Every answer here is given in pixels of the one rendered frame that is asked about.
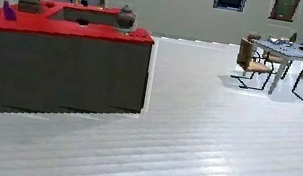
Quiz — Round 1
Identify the grey dining table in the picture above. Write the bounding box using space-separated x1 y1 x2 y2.
243 35 303 101

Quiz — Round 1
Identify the red-topped dark kitchen counter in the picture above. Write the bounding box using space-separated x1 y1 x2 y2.
0 0 159 139

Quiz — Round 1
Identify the red-framed green picture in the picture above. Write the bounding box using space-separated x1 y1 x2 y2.
269 0 301 24

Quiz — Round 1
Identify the red apple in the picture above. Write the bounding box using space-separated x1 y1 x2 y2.
44 0 57 10

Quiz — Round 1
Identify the dark brown toaster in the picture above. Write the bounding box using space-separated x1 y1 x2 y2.
16 0 46 16

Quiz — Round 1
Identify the dark laptop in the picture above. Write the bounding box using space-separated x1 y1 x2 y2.
277 29 299 45

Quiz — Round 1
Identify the dark grey kettle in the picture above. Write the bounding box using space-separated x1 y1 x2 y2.
113 3 139 37

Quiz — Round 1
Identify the purple spray bottle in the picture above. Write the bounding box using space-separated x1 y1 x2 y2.
0 0 21 23

